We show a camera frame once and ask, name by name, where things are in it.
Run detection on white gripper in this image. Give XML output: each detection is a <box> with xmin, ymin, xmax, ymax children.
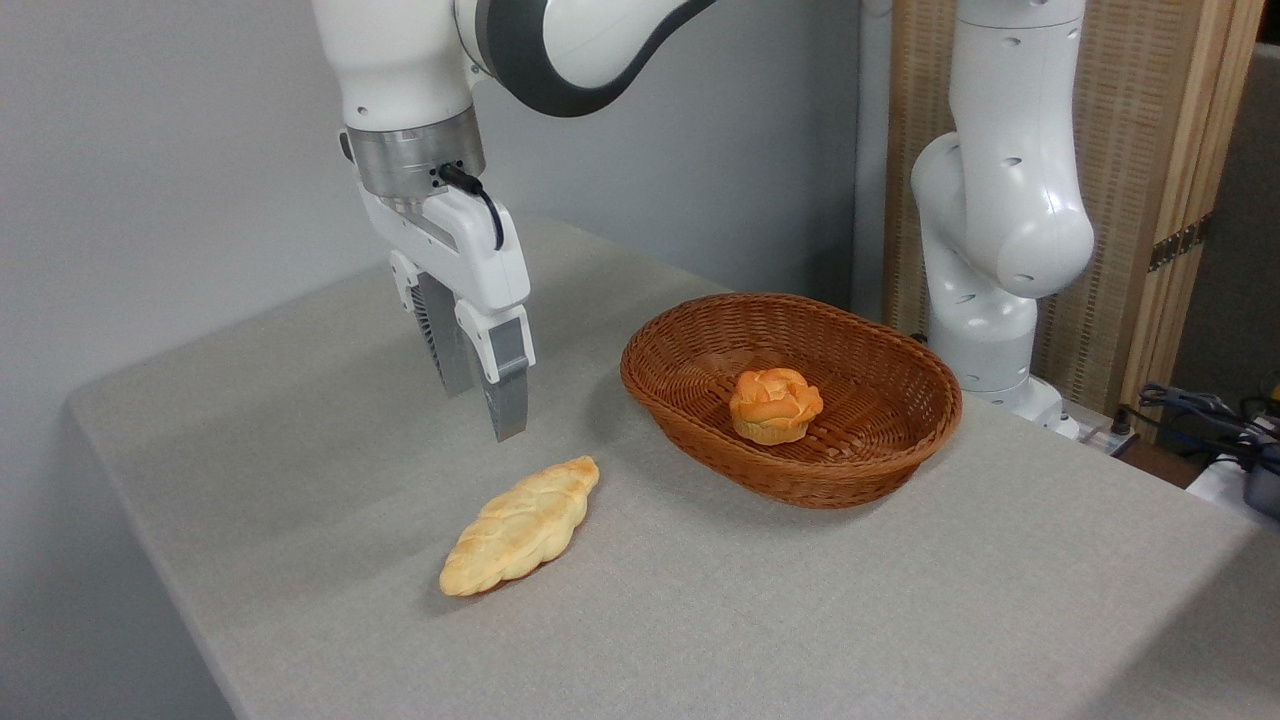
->
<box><xmin>357</xmin><ymin>183</ymin><xmax>537</xmax><ymax>443</ymax></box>

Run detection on long braided bread loaf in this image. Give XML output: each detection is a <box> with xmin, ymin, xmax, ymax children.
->
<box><xmin>439</xmin><ymin>456</ymin><xmax>601</xmax><ymax>598</ymax></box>

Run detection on round orange bread roll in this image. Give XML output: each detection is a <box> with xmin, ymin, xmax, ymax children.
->
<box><xmin>729</xmin><ymin>367</ymin><xmax>825</xmax><ymax>446</ymax></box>

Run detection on brown wicker oval basket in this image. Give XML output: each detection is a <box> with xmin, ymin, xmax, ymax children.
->
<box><xmin>620</xmin><ymin>292</ymin><xmax>964</xmax><ymax>511</ymax></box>

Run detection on grey tablecloth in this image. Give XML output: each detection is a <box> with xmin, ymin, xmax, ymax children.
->
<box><xmin>68</xmin><ymin>212</ymin><xmax>1280</xmax><ymax>720</ymax></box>

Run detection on white power strip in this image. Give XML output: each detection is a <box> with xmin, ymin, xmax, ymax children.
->
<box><xmin>1078</xmin><ymin>418</ymin><xmax>1138</xmax><ymax>458</ymax></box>

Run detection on wooden folding screen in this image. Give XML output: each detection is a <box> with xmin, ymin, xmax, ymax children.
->
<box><xmin>884</xmin><ymin>0</ymin><xmax>1267</xmax><ymax>417</ymax></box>

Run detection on metal screen hinge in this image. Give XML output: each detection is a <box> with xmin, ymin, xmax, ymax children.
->
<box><xmin>1148</xmin><ymin>214</ymin><xmax>1214</xmax><ymax>273</ymax></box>

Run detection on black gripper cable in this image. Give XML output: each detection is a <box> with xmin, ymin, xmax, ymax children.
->
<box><xmin>438</xmin><ymin>162</ymin><xmax>505</xmax><ymax>252</ymax></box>

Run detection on dark cable bundle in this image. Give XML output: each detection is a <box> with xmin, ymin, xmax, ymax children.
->
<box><xmin>1137</xmin><ymin>382</ymin><xmax>1280</xmax><ymax>473</ymax></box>

